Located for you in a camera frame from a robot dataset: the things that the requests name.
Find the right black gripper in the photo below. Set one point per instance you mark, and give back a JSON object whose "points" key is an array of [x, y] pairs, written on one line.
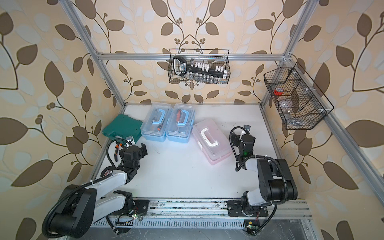
{"points": [[237, 138]]}

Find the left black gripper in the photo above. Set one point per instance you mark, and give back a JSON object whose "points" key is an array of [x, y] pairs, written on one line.
{"points": [[141, 151]]}

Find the blue toolbox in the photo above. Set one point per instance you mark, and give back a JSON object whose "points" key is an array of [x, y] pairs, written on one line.
{"points": [[180, 131], [158, 116]]}

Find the pink toolbox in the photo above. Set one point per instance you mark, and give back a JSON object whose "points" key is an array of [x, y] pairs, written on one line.
{"points": [[212, 141]]}

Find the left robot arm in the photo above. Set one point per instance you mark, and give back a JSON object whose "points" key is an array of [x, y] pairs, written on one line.
{"points": [[80, 206]]}

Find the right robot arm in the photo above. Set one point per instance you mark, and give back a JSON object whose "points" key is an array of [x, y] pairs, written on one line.
{"points": [[276, 183]]}

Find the green tool case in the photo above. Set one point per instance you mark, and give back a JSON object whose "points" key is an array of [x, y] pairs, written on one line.
{"points": [[123, 127]]}

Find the black tape roll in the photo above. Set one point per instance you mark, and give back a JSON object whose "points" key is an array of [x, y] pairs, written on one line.
{"points": [[106, 171]]}

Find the orange screwdriver far box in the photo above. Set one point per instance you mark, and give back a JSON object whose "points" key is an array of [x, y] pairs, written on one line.
{"points": [[179, 115]]}

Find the black socket set holder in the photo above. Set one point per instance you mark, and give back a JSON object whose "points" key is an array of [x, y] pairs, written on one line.
{"points": [[188, 67]]}

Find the right wire basket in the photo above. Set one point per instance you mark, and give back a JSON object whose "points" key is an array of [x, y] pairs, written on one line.
{"points": [[303, 104]]}

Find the wire basket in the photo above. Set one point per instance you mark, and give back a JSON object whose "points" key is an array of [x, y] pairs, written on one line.
{"points": [[210, 56], [303, 104]]}

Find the back wire basket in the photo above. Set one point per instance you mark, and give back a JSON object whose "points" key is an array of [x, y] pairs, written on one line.
{"points": [[210, 56]]}

